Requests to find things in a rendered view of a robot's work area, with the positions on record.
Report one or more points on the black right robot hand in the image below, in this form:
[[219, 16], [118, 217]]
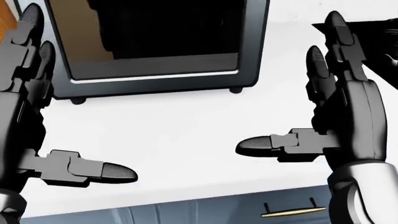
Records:
[[354, 121]]

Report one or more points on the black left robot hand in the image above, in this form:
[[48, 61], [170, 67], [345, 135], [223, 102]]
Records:
[[18, 130]]

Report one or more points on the glass toaster oven door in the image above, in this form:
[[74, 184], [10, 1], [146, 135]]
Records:
[[149, 37]]

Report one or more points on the dark grey toaster oven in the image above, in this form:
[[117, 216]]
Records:
[[155, 46]]

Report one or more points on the black stovetop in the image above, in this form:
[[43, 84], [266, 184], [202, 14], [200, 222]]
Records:
[[377, 46]]

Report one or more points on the orange wooden panel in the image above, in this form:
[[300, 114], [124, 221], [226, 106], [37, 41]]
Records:
[[7, 18]]

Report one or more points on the blue-grey cabinet drawer front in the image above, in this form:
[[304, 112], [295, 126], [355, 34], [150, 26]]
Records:
[[186, 211]]

